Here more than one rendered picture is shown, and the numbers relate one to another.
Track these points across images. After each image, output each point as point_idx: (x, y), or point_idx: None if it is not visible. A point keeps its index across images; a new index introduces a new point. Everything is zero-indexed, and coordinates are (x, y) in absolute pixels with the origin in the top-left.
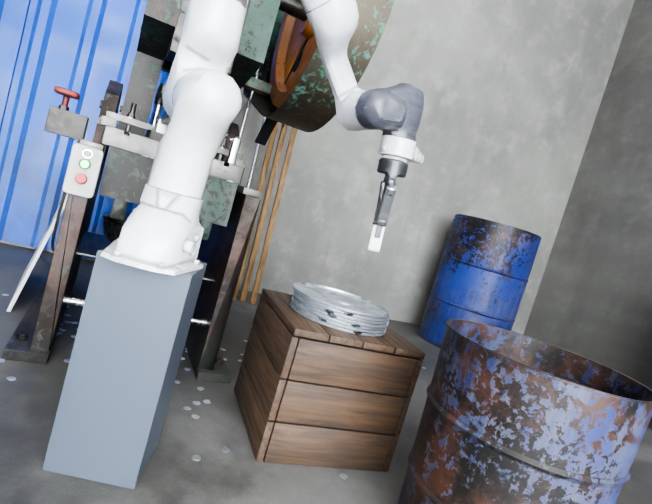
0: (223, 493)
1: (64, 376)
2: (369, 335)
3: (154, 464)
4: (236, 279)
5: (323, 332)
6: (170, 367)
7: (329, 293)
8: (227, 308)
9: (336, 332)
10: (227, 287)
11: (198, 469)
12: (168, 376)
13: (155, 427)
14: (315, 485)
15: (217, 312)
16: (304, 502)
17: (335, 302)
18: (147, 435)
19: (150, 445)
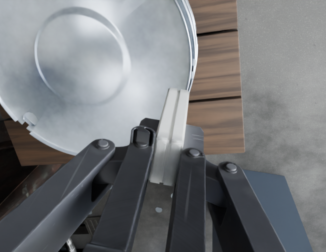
0: (282, 117)
1: (141, 233)
2: (188, 2)
3: (251, 166)
4: (7, 200)
5: (233, 107)
6: (286, 234)
7: (64, 83)
8: (35, 173)
9: (214, 79)
10: (21, 199)
11: (252, 136)
12: (281, 226)
13: (267, 193)
14: (261, 30)
15: (43, 179)
16: (289, 47)
17: (127, 83)
18: (294, 202)
19: (265, 184)
